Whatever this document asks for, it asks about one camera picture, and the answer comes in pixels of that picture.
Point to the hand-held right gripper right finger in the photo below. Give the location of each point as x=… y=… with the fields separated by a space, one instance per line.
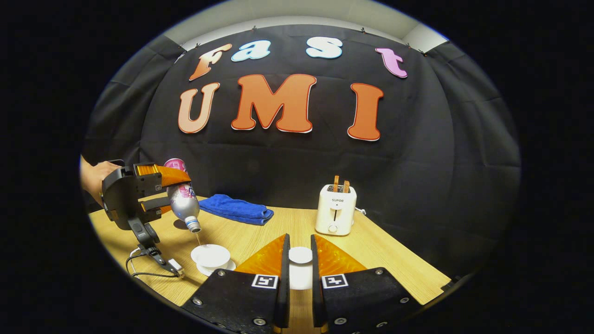
x=316 y=287

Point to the white teacup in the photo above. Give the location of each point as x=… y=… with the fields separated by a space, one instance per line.
x=210 y=255

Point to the black backdrop cloth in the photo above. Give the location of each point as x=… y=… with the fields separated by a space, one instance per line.
x=301 y=176

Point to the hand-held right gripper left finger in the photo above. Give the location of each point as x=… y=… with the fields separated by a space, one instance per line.
x=284 y=287

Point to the white toaster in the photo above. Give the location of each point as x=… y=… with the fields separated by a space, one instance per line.
x=335 y=213

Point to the silver water bottle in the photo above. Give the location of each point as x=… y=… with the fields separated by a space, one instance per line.
x=183 y=199

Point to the toasted bread slice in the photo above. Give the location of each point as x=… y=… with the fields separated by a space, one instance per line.
x=346 y=186
x=336 y=183

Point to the blue folded towel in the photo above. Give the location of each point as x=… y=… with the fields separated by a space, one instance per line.
x=236 y=208

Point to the white teacup lid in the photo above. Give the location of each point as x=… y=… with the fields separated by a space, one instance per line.
x=300 y=255

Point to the white saucer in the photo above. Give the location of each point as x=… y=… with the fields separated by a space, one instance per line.
x=229 y=266

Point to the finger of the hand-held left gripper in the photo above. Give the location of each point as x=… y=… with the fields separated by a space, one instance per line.
x=155 y=206
x=169 y=176

